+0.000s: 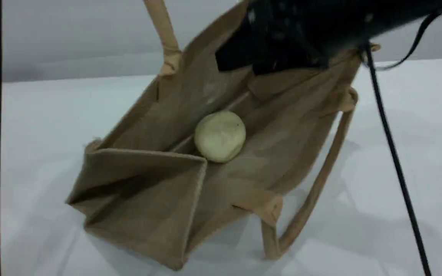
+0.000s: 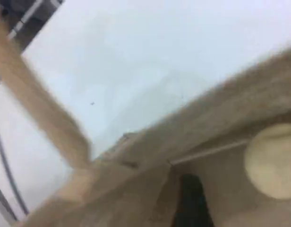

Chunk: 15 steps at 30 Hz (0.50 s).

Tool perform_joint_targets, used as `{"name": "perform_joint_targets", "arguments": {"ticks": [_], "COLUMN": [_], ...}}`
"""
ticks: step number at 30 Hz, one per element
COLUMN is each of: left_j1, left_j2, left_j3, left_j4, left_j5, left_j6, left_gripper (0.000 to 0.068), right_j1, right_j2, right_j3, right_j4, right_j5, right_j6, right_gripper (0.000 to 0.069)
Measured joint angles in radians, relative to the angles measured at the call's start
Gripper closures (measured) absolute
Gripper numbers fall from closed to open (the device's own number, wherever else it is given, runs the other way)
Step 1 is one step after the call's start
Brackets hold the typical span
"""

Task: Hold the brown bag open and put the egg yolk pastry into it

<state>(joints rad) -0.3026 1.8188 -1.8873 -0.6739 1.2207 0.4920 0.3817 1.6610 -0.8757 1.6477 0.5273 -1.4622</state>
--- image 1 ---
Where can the brown jute tote bag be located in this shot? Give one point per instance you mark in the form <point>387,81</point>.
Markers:
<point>159,199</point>

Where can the pale round fruit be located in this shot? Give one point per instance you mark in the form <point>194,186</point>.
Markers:
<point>220,136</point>

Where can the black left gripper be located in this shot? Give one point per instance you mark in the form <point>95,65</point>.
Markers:
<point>305,30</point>

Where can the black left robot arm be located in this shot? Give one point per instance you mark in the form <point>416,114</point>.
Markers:
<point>401,15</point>

